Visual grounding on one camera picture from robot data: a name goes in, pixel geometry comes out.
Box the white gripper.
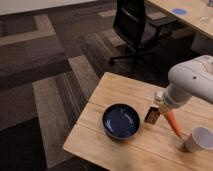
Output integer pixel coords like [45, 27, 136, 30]
[154, 91, 170, 114]

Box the orange red pepper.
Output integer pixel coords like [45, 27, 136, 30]
[165, 111, 181, 138]

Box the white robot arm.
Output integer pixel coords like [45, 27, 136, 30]
[154, 55, 213, 114]

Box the dark blue ceramic bowl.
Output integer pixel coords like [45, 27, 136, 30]
[102, 104, 140, 140]

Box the white ceramic cup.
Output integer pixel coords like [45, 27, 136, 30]
[184, 126, 213, 152]

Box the small dark brown box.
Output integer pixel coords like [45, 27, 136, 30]
[145, 107, 160, 124]

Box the black office chair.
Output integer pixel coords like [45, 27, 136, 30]
[109, 0, 188, 68]

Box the blue round disc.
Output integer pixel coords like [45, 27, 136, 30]
[172, 8, 187, 15]

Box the clear glass on desk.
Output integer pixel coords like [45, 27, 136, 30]
[199, 10, 210, 21]

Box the wooden desk in background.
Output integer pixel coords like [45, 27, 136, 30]
[148, 0, 213, 39]

